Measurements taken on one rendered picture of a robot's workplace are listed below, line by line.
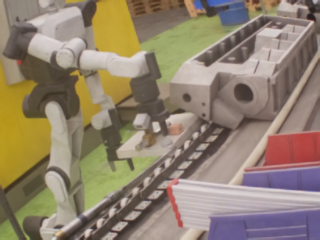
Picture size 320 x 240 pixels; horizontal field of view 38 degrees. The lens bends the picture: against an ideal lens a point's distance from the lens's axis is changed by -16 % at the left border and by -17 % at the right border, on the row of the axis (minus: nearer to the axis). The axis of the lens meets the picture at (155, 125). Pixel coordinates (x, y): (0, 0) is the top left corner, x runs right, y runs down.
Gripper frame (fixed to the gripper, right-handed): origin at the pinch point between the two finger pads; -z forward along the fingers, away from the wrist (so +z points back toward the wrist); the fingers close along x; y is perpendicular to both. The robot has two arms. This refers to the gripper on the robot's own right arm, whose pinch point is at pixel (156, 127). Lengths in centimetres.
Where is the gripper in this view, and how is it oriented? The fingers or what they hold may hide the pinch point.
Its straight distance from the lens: 187.3
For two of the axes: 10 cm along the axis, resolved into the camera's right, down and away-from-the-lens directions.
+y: 5.5, -4.1, 7.3
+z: -2.8, -9.1, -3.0
